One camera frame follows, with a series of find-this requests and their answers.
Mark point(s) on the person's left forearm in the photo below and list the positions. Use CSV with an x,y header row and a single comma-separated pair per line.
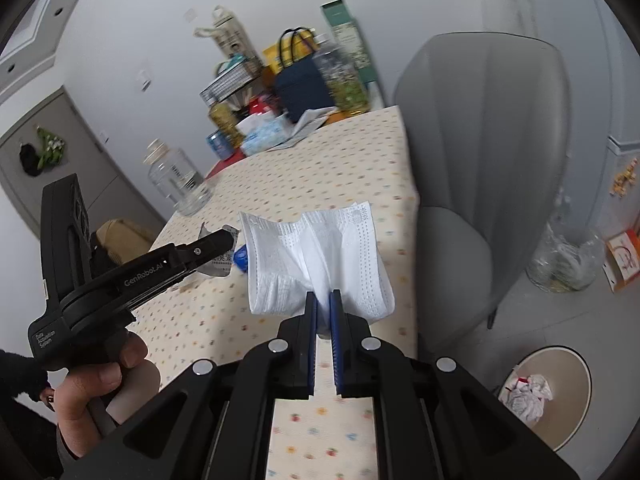
x,y
20,375

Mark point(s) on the red table mat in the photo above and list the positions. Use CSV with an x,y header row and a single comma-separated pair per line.
x,y
222,165

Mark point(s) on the green carton box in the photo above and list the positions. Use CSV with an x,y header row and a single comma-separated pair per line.
x,y
345,25

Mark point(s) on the green hanging plush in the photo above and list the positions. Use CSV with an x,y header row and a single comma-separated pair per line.
x,y
50,147

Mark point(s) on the floral print tablecloth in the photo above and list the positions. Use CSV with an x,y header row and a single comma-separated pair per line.
x,y
300,185

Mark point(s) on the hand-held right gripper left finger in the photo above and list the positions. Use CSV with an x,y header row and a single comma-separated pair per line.
x,y
311,340

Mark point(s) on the white refrigerator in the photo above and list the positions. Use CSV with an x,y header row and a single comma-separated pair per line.
x,y
575,60

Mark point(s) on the white paper tissue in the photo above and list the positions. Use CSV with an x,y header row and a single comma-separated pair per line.
x,y
280,260

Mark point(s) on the small yellow tea bottle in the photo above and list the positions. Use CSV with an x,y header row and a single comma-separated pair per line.
x,y
225,120

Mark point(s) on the black hanging item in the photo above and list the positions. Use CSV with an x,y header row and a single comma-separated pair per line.
x,y
30,160

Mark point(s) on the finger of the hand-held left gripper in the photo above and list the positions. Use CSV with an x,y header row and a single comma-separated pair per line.
x,y
215,243
165,287

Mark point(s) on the orange white box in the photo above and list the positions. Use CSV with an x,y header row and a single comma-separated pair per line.
x,y
625,260

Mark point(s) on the blue drink can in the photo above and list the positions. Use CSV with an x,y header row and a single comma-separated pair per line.
x,y
220,145

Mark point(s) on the red container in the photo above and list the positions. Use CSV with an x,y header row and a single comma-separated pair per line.
x,y
260,105

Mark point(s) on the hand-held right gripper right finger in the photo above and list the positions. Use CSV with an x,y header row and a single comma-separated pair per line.
x,y
339,340

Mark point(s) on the grey upholstered chair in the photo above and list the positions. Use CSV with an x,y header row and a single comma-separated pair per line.
x,y
475,160

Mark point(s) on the cream printed tote bag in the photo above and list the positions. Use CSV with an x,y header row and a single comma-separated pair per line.
x,y
232,35

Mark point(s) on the white crumpled napkin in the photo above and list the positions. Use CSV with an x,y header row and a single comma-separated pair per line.
x,y
310,122

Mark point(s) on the person's left hand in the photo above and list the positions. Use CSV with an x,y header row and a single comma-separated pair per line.
x,y
85,395

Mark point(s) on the blue white tissue box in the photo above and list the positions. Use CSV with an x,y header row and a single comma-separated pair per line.
x,y
260,140

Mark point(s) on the large clear water jug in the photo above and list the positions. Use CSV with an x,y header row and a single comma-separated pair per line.
x,y
177,185

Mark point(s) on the beige round trash bin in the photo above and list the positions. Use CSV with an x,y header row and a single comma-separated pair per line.
x,y
565,400

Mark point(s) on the grey door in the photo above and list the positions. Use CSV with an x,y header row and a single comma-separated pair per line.
x,y
100,160

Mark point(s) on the silver blister pack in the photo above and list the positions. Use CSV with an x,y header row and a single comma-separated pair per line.
x,y
222,265

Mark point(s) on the clear plastic bag on floor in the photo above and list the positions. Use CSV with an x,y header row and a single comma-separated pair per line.
x,y
565,260

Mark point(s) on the navy lunch bag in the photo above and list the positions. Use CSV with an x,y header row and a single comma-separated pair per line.
x,y
300,90

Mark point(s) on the large yellow tea bottle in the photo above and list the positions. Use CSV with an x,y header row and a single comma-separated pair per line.
x,y
345,85

